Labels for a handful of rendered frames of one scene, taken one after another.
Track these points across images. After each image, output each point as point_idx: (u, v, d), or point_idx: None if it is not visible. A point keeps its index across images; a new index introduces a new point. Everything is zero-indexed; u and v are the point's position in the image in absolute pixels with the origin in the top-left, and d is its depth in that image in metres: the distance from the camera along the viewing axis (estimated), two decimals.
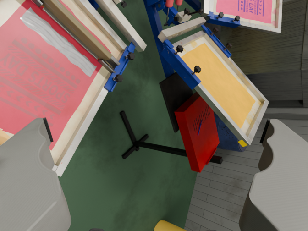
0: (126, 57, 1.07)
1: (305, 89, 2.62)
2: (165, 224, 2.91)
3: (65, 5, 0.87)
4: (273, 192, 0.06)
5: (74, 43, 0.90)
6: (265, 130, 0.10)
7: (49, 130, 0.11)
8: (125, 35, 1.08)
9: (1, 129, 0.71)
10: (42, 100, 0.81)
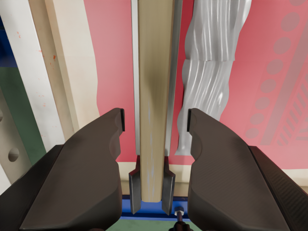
0: None
1: None
2: None
3: (101, 113, 0.31)
4: (209, 176, 0.07)
5: None
6: (189, 119, 0.12)
7: (123, 120, 0.12)
8: None
9: None
10: None
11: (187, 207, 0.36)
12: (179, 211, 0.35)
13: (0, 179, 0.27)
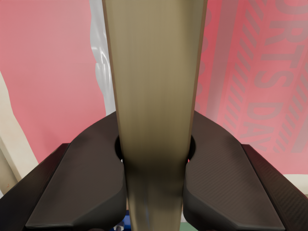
0: None
1: None
2: None
3: (21, 124, 0.29)
4: (204, 176, 0.07)
5: (82, 40, 0.23)
6: None
7: None
8: None
9: None
10: None
11: (127, 222, 0.33)
12: (118, 227, 0.33)
13: None
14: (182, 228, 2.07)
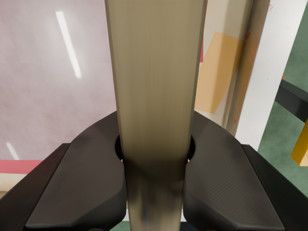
0: None
1: None
2: None
3: None
4: (204, 176, 0.07)
5: None
6: None
7: None
8: None
9: (201, 65, 0.24)
10: None
11: None
12: None
13: None
14: None
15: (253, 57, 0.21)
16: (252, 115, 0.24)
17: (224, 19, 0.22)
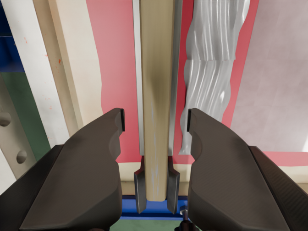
0: None
1: None
2: None
3: None
4: (209, 176, 0.07)
5: None
6: (189, 119, 0.12)
7: (123, 120, 0.12)
8: None
9: None
10: None
11: None
12: (184, 211, 0.35)
13: (9, 181, 0.28)
14: None
15: None
16: None
17: None
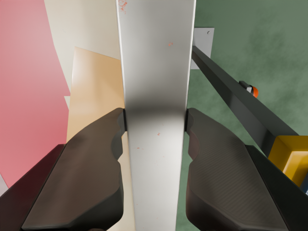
0: None
1: None
2: None
3: None
4: (207, 176, 0.07)
5: None
6: (186, 119, 0.12)
7: (126, 120, 0.12)
8: None
9: (70, 100, 0.15)
10: None
11: None
12: None
13: None
14: None
15: (123, 96, 0.11)
16: (151, 185, 0.14)
17: (84, 25, 0.12)
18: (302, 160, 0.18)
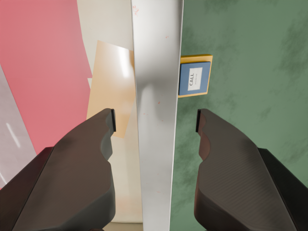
0: None
1: None
2: None
3: None
4: (217, 177, 0.07)
5: None
6: (198, 120, 0.11)
7: (114, 121, 0.12)
8: None
9: (92, 81, 0.19)
10: None
11: None
12: None
13: None
14: None
15: (134, 74, 0.16)
16: (153, 145, 0.19)
17: (105, 24, 0.17)
18: None
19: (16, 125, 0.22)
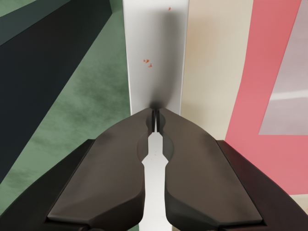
0: None
1: None
2: None
3: None
4: (183, 176, 0.07)
5: None
6: (157, 120, 0.11)
7: (154, 121, 0.12)
8: None
9: None
10: None
11: None
12: None
13: None
14: None
15: None
16: None
17: None
18: None
19: None
